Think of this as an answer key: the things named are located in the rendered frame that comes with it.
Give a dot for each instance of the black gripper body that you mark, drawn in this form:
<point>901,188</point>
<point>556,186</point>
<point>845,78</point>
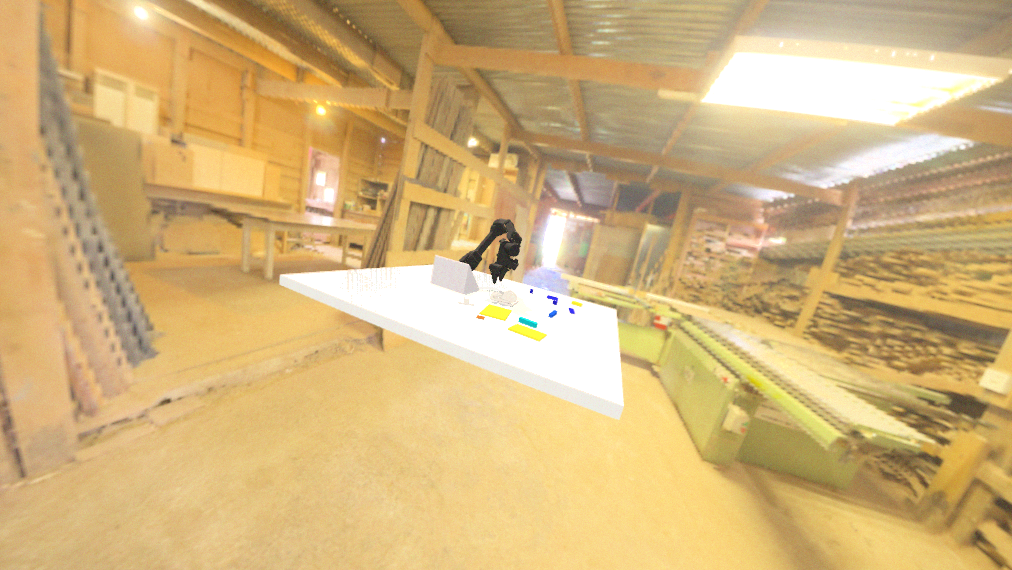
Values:
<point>499,264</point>

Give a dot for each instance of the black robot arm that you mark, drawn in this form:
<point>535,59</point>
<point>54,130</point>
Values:
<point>511,248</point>

